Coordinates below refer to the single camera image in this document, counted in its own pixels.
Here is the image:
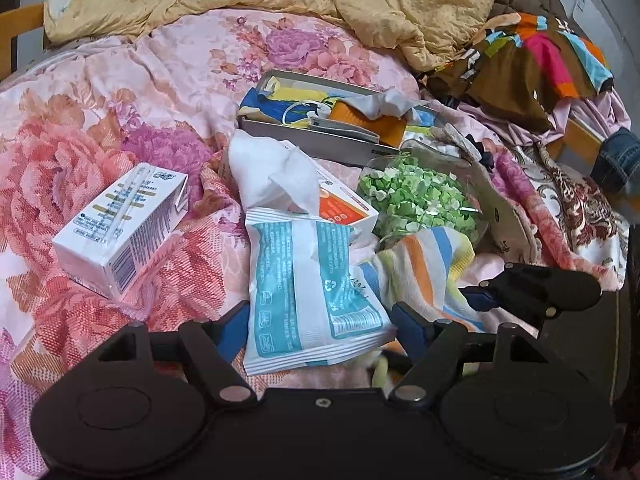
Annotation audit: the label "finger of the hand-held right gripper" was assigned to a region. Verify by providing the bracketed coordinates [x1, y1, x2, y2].
[459, 261, 556, 331]

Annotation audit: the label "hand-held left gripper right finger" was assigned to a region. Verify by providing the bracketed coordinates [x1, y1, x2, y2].
[387, 301, 543, 406]

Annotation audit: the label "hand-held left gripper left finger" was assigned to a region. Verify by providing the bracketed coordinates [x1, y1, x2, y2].
[95, 300, 258, 406]

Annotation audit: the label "teal white packet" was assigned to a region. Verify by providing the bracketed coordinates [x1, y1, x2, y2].
[244, 207, 397, 376]

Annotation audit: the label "orange plastic cup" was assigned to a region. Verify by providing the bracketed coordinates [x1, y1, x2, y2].
[330, 100, 407, 148]

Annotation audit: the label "grey cardboard box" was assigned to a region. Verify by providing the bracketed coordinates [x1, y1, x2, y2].
[236, 71, 441, 166]

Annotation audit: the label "yellow striped towel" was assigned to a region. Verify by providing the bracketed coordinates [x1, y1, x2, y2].
[360, 227, 483, 333]

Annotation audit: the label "beige cloth pouch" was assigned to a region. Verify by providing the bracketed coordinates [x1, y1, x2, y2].
[470, 160, 543, 268]

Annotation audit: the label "burgundy floral blanket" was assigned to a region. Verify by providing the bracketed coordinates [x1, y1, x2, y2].
[495, 145, 628, 286]

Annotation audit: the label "glass jar of green paper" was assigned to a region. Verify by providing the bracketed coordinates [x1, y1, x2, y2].
[357, 152, 491, 246]

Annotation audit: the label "orange white medicine box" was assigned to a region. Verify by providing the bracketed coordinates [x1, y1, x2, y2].
[218, 140, 381, 248]

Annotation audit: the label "white milk carton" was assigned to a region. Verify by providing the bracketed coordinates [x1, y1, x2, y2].
[51, 162, 190, 301]

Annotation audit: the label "blue jeans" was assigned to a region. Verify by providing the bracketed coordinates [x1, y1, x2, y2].
[590, 127, 640, 193]

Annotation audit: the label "white crocheted cloth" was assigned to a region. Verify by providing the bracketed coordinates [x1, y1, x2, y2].
[402, 125, 463, 158]

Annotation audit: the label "pale pink garment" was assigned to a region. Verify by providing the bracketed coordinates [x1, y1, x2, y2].
[455, 95, 631, 156]

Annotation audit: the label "grey face mask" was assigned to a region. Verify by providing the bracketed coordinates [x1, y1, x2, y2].
[309, 116, 382, 145]

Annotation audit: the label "brown multicoloured striped garment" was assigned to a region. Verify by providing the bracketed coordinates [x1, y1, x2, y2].
[420, 10, 616, 133]

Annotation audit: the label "pink floral bed sheet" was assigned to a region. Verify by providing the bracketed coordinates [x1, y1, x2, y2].
[0, 10, 626, 480]

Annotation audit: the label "wooden bed frame rail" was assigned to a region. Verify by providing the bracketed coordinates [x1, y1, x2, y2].
[547, 115, 608, 176]

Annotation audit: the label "wooden bed frame post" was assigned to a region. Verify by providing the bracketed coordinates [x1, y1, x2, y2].
[0, 4, 47, 82]

